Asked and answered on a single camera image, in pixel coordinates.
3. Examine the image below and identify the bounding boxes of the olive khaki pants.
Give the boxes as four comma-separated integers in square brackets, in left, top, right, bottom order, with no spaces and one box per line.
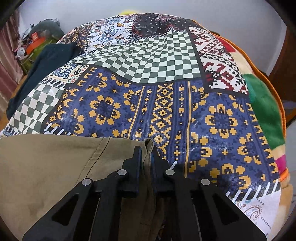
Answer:
[1,134,164,240]

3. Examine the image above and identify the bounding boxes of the patchwork patterned bedspread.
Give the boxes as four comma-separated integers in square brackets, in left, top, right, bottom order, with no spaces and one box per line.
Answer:
[1,13,292,240]

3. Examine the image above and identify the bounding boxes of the dark navy folded garment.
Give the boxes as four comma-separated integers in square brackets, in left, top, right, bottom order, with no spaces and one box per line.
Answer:
[6,43,84,119]

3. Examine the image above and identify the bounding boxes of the green storage basket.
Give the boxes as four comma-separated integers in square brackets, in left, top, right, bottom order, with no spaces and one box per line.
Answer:
[20,39,57,75]

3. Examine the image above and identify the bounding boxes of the striped pink curtain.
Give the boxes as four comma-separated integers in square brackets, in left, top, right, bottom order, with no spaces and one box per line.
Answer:
[0,10,23,113]

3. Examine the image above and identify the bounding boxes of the orange box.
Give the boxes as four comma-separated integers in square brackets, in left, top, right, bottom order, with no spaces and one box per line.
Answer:
[26,32,47,54]

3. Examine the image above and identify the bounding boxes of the yellow curved headboard tube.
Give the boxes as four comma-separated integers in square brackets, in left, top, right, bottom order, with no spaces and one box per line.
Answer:
[120,9,139,16]

